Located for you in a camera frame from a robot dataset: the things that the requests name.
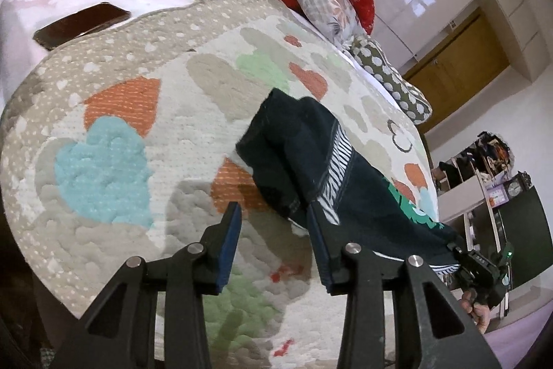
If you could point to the wooden door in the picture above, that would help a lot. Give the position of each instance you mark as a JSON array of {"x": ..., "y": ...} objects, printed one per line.
[{"x": 458, "y": 66}]

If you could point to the lilac cloth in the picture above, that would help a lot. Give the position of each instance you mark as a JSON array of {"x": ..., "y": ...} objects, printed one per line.
[{"x": 518, "y": 336}]

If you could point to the heart-patterned quilted blanket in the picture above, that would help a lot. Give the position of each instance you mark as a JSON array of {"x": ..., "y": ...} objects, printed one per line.
[{"x": 129, "y": 127}]

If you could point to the person's right hand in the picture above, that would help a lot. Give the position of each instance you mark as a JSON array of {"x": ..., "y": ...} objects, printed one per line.
[{"x": 477, "y": 313}]

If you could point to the cluttered shelf unit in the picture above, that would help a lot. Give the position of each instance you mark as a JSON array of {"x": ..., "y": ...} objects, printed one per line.
[{"x": 471, "y": 170}]

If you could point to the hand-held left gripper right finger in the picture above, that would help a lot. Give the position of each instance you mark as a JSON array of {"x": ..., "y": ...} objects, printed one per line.
[{"x": 320, "y": 252}]

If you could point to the small round clock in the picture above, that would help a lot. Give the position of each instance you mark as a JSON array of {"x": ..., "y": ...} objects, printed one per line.
[{"x": 514, "y": 188}]

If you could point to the black screen panel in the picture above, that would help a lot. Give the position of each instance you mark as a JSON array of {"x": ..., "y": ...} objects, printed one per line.
[{"x": 527, "y": 239}]

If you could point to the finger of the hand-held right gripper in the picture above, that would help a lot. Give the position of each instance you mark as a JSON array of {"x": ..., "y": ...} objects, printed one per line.
[{"x": 454, "y": 248}]

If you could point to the dark smartphone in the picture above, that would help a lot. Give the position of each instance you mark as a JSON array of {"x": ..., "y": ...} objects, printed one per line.
[{"x": 80, "y": 25}]

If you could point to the dark pants with zebra stripe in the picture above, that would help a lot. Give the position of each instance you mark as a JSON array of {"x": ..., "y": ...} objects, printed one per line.
[{"x": 302, "y": 153}]

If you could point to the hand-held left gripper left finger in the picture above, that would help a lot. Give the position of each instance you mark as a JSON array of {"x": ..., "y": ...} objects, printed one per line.
[{"x": 230, "y": 241}]

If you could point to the polka dot pillow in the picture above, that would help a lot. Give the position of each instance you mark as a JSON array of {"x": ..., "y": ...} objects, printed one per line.
[{"x": 389, "y": 75}]

